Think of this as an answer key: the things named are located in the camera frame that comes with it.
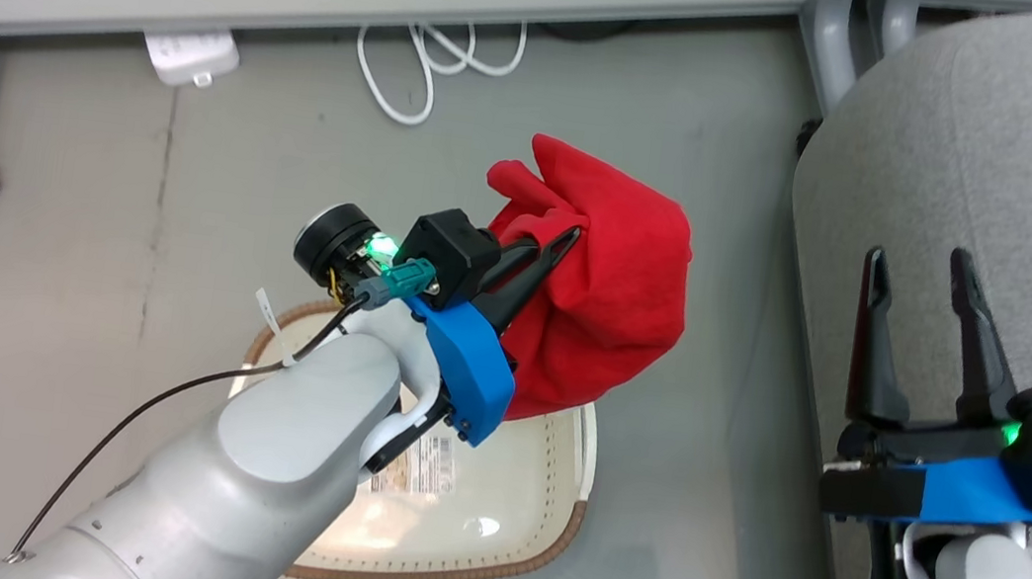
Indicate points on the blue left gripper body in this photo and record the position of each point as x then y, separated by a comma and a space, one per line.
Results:
471, 363

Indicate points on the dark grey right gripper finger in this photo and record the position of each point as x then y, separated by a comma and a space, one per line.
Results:
874, 357
980, 361

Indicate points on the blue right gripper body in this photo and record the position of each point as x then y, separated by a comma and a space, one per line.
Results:
939, 485

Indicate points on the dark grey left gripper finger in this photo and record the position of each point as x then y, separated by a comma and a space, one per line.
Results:
515, 299
530, 257

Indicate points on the red garment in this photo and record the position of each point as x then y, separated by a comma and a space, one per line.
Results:
617, 283

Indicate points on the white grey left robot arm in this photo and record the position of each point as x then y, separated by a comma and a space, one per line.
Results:
252, 474

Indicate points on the grey fabric sofa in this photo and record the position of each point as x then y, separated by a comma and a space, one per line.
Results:
990, 173

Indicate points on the cream plastic laundry basket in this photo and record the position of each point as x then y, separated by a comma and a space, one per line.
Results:
465, 522

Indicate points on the grey curved partition leg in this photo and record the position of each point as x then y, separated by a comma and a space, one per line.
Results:
833, 42
896, 16

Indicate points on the white power strip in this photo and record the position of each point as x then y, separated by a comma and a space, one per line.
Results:
188, 55

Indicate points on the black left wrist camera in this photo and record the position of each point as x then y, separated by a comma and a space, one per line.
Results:
446, 255

